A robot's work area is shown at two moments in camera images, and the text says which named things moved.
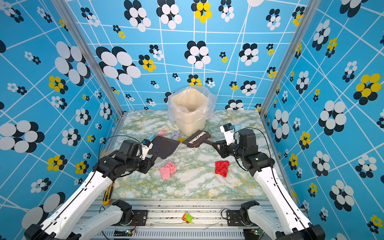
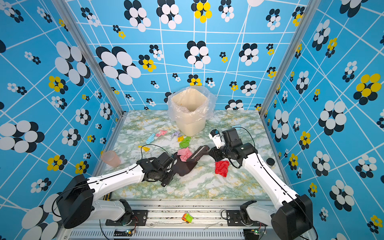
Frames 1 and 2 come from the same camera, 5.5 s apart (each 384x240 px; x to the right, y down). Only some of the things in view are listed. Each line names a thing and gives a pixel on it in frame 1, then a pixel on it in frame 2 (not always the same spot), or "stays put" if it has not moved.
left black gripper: [147, 165] -> [170, 178]
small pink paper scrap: [161, 133] stays put
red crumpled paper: [221, 167] stays put
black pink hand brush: [193, 139] -> [202, 150]
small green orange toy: [187, 218] stays put
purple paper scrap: [176, 134] stays put
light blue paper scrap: [150, 138] stays put
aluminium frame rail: [188, 220] stays put
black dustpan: [162, 147] -> [183, 167]
